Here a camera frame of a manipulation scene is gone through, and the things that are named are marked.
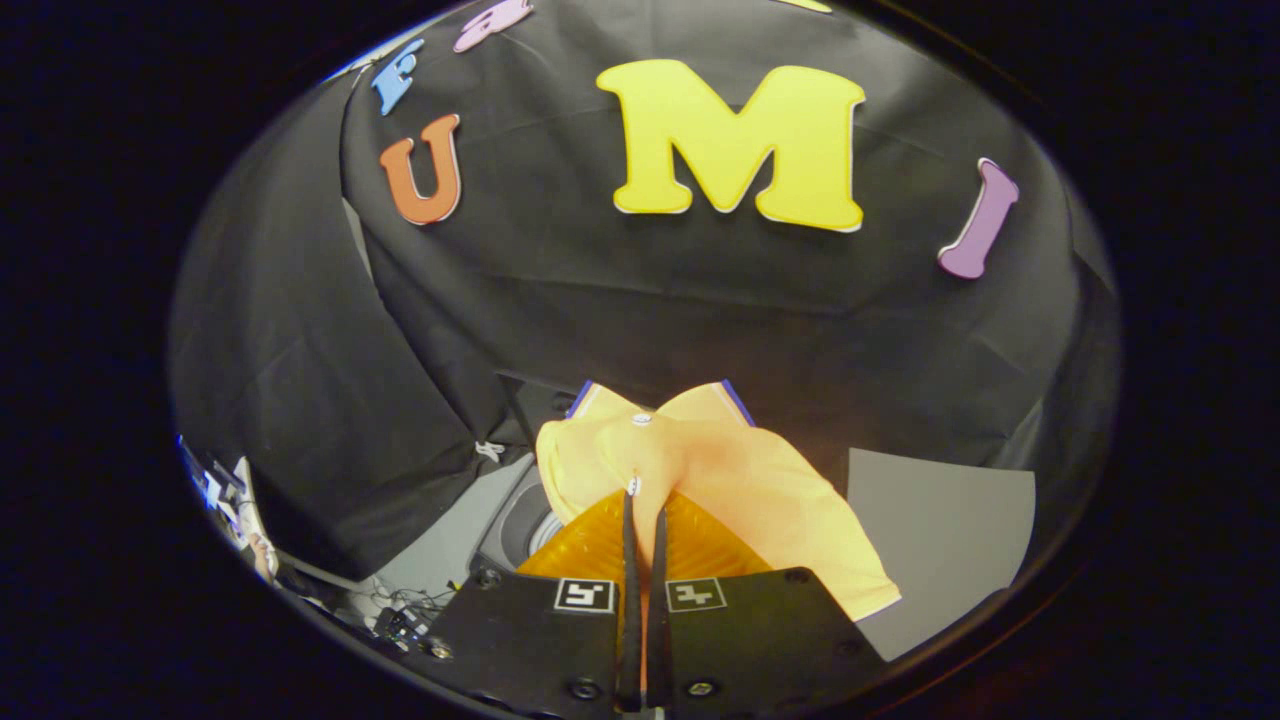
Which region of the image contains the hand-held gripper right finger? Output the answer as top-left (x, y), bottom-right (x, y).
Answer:
top-left (647, 488), bottom-right (888, 713)

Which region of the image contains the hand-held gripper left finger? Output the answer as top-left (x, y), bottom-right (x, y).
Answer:
top-left (420, 488), bottom-right (643, 717)

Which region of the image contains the grey washing machine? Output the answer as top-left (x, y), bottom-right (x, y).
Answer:
top-left (468, 455), bottom-right (571, 579)

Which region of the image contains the orange yellow shirt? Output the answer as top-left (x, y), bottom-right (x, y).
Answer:
top-left (535, 380), bottom-right (903, 623)

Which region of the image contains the dark washing machine lid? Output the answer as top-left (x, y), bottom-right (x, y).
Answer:
top-left (500, 376), bottom-right (586, 451)

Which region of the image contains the grey cabinet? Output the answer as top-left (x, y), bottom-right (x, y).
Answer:
top-left (846, 447), bottom-right (1037, 663)

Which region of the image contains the white and blue equipment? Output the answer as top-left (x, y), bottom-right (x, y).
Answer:
top-left (178, 434), bottom-right (283, 583)

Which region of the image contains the black backdrop cloth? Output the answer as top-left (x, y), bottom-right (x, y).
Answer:
top-left (168, 0), bottom-right (1121, 583)

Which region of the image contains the black cable bundle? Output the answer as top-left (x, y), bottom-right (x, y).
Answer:
top-left (365, 588), bottom-right (456, 653)

